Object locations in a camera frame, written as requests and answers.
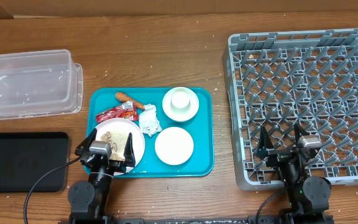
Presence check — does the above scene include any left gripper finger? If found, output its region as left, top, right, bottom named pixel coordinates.
left=124, top=133, right=135, bottom=167
left=75, top=128, right=97, bottom=156

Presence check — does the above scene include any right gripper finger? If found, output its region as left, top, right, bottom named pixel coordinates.
left=293, top=123, right=306, bottom=146
left=256, top=126, right=274, bottom=158

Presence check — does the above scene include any rice and peanuts food waste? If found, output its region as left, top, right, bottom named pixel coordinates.
left=101, top=131, right=129, bottom=161

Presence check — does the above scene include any large white plate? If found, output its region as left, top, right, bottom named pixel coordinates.
left=96, top=118, right=145, bottom=176

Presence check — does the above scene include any white tissue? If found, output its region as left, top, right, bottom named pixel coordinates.
left=139, top=104, right=162, bottom=137

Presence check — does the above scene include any red snack wrapper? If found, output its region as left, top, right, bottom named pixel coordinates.
left=96, top=101, right=139, bottom=123

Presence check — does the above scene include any orange carrot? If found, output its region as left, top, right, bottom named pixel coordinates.
left=115, top=92, right=145, bottom=110

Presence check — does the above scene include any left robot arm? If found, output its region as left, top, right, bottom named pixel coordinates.
left=68, top=129, right=135, bottom=223

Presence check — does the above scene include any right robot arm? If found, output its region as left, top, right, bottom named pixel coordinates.
left=255, top=124, right=334, bottom=224

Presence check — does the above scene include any grey dishwasher rack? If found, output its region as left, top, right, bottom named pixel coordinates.
left=223, top=28, right=358, bottom=190

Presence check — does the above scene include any clear plastic waste bin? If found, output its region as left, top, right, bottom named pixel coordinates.
left=0, top=49, right=84, bottom=120

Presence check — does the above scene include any small white plate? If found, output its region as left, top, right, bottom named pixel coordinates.
left=155, top=127, right=194, bottom=166

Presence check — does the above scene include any teal plastic serving tray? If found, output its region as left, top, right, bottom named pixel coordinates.
left=86, top=87, right=214, bottom=178

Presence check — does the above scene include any white saucer bowl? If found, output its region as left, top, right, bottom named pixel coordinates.
left=162, top=87, right=200, bottom=122

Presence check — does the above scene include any white upside-down cup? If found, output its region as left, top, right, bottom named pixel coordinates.
left=171, top=91, right=190, bottom=109

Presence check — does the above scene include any black plastic tray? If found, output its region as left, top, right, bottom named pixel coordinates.
left=0, top=132, right=71, bottom=193

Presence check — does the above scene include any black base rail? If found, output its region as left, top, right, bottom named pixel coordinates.
left=57, top=214, right=335, bottom=224

